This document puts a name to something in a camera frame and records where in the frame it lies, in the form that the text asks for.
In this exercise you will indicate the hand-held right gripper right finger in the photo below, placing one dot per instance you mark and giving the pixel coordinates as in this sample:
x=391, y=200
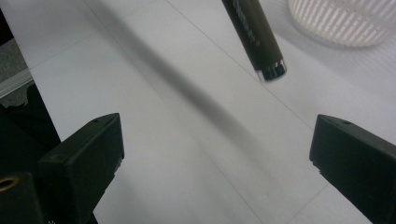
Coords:
x=358, y=161

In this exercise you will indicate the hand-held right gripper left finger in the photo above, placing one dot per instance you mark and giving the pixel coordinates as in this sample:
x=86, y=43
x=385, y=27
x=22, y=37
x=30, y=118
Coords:
x=84, y=161

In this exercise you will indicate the white plastic basket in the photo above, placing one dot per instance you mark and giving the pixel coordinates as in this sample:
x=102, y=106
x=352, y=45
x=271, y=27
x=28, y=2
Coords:
x=345, y=20

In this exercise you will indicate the black kitchen knife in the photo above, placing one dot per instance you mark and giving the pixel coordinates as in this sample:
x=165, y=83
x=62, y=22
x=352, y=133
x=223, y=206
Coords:
x=253, y=34

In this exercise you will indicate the aluminium rail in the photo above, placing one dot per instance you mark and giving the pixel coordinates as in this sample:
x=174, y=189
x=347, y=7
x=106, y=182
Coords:
x=14, y=82

